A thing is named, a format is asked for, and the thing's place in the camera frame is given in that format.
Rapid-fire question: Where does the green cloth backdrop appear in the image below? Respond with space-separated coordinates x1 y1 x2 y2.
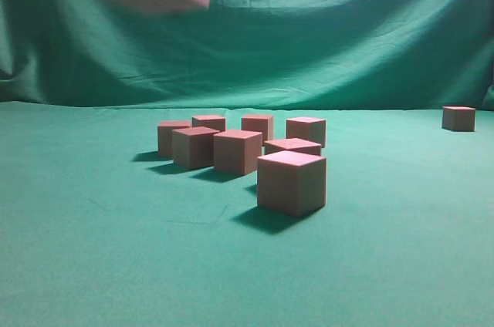
1 0 493 110

